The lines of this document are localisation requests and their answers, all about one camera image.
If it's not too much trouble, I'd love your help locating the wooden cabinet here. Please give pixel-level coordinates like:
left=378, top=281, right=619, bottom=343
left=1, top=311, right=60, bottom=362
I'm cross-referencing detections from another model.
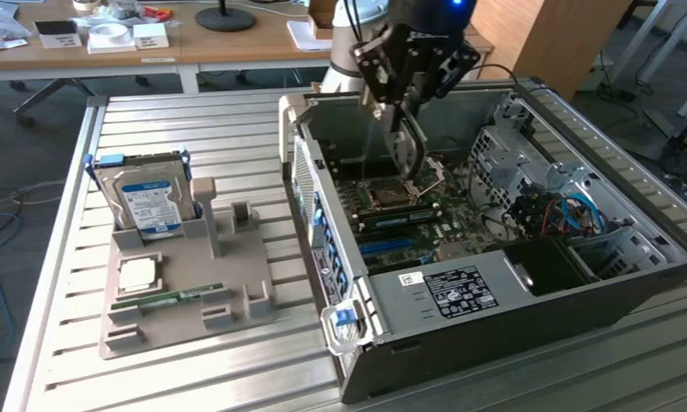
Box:
left=468, top=0, right=635, bottom=100

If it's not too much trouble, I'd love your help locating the open PC case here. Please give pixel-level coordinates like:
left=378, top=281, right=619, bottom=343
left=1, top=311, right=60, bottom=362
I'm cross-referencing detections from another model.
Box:
left=279, top=76, right=687, bottom=404

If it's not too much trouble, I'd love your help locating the perforated silver drive cage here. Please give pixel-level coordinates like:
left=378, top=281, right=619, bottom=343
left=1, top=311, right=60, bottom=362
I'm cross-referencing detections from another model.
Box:
left=468, top=124, right=589, bottom=207

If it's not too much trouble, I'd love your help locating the grey power supply unit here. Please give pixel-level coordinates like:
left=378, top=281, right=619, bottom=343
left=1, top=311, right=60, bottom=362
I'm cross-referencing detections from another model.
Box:
left=368, top=251, right=538, bottom=336

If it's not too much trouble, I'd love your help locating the blue case release latch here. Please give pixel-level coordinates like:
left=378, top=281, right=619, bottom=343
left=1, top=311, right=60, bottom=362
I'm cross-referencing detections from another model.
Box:
left=331, top=306, right=360, bottom=331

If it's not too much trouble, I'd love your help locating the white cube box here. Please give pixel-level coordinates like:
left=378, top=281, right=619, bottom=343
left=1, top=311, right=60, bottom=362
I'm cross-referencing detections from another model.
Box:
left=132, top=21, right=171, bottom=51

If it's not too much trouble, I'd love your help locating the green motherboard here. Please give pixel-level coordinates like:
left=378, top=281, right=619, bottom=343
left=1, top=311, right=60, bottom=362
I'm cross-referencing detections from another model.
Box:
left=335, top=171, right=511, bottom=276

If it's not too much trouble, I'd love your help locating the grey parts rack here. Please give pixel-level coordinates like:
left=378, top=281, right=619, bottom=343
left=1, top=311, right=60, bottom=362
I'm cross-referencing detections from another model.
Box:
left=97, top=176, right=279, bottom=361

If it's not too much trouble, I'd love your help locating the red wire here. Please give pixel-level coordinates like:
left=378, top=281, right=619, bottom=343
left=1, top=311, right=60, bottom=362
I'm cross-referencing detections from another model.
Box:
left=538, top=201, right=574, bottom=237

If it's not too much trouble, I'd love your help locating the orange small item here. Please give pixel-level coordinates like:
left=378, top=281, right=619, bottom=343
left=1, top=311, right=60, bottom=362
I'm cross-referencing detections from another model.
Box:
left=141, top=5, right=176, bottom=22

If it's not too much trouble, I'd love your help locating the hard disk in blue caddy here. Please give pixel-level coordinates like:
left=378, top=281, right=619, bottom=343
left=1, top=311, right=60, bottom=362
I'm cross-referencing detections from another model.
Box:
left=84, top=145, right=195, bottom=241

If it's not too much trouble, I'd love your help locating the white tape roll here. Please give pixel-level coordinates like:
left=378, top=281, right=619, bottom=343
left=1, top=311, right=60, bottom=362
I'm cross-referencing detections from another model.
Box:
left=88, top=23, right=133, bottom=45

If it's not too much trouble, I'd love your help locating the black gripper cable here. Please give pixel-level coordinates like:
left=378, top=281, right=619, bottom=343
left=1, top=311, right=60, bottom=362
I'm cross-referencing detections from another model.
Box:
left=466, top=63, right=522, bottom=94

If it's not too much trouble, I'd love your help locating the silver CPU chip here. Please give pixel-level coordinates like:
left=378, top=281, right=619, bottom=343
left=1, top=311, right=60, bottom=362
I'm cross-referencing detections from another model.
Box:
left=117, top=257, right=160, bottom=295

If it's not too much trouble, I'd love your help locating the white box with black top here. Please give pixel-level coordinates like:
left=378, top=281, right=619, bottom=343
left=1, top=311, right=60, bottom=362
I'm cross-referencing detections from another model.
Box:
left=33, top=20, right=85, bottom=50

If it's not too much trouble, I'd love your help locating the black round lamp base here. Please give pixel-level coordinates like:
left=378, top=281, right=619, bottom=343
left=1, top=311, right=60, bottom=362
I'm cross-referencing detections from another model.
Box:
left=193, top=0, right=258, bottom=33

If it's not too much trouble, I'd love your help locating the wooden office desk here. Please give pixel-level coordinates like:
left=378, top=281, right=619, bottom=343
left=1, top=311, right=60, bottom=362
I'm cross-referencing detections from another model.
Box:
left=0, top=0, right=200, bottom=128
left=177, top=0, right=498, bottom=94

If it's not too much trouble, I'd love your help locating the white paper stack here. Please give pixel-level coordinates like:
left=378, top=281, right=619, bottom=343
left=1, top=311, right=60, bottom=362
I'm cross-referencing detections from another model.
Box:
left=287, top=20, right=335, bottom=52

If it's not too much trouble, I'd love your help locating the flat white box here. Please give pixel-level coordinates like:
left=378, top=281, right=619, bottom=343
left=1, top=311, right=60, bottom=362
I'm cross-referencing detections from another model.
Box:
left=85, top=36, right=139, bottom=56

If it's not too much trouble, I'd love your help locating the clear bag with parts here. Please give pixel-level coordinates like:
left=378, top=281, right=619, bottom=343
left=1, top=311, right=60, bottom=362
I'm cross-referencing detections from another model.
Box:
left=71, top=0, right=145, bottom=27

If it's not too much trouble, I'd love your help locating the grey floor cable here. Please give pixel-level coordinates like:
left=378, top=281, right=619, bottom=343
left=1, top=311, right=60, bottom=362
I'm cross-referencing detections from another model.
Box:
left=0, top=179, right=68, bottom=208

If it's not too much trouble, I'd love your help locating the silver disk bay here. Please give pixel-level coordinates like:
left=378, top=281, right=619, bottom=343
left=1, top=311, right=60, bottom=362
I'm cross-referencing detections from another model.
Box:
left=566, top=225, right=675, bottom=282

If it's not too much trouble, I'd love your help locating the green RAM stick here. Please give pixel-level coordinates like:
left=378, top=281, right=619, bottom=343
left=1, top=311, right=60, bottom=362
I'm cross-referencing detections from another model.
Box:
left=109, top=282, right=225, bottom=311

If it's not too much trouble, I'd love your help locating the blue expansion slot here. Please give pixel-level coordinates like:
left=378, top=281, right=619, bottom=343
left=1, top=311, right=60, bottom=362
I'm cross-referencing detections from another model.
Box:
left=359, top=238, right=415, bottom=257

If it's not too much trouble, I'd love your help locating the RAM stick with white label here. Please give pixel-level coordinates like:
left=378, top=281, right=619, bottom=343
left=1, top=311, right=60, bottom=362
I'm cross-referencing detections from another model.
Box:
left=358, top=201, right=442, bottom=233

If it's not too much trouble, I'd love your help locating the CPU socket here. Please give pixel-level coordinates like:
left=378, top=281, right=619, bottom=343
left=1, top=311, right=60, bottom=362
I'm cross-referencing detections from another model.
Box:
left=359, top=154, right=460, bottom=210

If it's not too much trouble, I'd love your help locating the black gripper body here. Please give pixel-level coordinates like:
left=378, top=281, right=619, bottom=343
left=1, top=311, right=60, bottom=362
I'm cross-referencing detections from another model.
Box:
left=386, top=0, right=478, bottom=48

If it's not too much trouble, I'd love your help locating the blue data wire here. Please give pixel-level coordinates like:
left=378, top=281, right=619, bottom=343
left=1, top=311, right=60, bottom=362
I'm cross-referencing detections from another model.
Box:
left=561, top=193, right=607, bottom=235

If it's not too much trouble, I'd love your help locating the crumpled plastic bag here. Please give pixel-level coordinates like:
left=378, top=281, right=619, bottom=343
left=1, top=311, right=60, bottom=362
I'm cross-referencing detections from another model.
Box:
left=0, top=0, right=35, bottom=40

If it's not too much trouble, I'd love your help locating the black camera cable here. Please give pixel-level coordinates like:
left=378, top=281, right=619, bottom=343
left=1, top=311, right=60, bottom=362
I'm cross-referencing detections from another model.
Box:
left=343, top=0, right=371, bottom=46

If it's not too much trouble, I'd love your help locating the small cardboard box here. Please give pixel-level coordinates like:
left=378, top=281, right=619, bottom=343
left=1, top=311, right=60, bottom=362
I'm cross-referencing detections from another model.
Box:
left=307, top=0, right=338, bottom=42

